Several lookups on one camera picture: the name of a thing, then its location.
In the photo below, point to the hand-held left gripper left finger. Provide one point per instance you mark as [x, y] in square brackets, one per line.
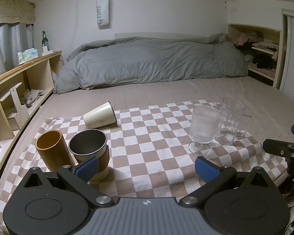
[87, 168]

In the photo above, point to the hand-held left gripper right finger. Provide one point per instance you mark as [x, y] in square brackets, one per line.
[205, 168]

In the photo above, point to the cream cup with dark rim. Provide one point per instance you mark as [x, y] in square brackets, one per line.
[100, 116]

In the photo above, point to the metal cup with brown sleeve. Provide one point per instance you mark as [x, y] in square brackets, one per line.
[89, 143]

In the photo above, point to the brown cylindrical cup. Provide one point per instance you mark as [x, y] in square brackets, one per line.
[54, 151]

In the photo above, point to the ribbed glass goblet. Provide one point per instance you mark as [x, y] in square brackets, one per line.
[203, 127]

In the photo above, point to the clear glass mug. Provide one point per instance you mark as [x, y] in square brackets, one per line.
[232, 120]

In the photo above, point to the brown white checkered cloth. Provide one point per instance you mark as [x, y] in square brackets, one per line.
[149, 156]

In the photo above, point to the dark clothes pile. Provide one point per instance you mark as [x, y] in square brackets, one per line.
[264, 61]

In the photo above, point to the folded beige clothes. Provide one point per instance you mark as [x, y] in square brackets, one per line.
[265, 46]

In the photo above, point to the crumpled beige cloth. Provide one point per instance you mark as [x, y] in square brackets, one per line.
[33, 96]

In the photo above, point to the small wooden stand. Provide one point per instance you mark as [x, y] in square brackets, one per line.
[17, 107]

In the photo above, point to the pink clothes pile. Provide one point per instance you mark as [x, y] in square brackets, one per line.
[247, 37]

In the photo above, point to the wooden bedside shelf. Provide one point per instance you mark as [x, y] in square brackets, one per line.
[39, 73]

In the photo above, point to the grey duvet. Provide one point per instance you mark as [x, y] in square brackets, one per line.
[149, 61]

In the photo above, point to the small white box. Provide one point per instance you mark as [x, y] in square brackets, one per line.
[47, 52]

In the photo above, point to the green tissue pack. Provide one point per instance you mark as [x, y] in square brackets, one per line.
[27, 55]

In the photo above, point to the green glass bottle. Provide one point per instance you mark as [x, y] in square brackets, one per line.
[44, 40]

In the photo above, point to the white headboard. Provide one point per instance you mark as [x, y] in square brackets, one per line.
[161, 35]

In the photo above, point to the grey curtain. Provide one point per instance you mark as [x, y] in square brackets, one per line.
[7, 44]

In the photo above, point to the white hanging fabric bag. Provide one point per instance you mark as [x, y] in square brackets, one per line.
[102, 12]

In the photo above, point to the beige printed valance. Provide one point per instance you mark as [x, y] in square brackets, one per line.
[12, 8]

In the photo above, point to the wooden wall shelf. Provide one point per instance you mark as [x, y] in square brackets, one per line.
[275, 53]

